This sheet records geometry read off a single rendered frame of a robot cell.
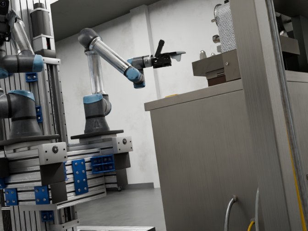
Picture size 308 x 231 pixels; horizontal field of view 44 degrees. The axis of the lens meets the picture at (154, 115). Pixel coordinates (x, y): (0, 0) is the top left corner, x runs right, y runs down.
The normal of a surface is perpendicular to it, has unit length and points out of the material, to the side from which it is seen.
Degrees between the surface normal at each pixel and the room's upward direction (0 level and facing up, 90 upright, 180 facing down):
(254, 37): 90
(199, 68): 90
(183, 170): 90
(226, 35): 90
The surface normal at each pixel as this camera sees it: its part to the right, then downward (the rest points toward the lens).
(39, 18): 0.18, -0.10
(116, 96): -0.57, 0.02
